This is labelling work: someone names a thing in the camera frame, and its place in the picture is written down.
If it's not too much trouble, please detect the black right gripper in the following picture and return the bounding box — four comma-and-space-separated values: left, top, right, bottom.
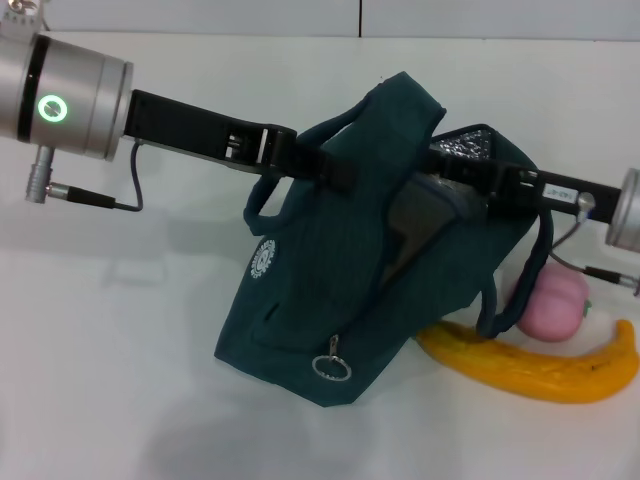
424, 151, 625, 227

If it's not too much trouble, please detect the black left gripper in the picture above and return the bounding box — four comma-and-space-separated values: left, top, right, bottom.
122, 88, 362, 195

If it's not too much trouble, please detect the dark teal insulated lunch bag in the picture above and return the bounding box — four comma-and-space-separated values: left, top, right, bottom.
213, 71, 556, 409

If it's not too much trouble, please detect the pink toy peach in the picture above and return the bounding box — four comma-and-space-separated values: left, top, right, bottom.
514, 264, 594, 344

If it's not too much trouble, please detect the yellow banana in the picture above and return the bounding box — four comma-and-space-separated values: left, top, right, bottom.
414, 319, 640, 405

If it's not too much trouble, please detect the left arm cable with connector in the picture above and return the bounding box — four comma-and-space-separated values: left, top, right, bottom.
24, 142, 147, 215

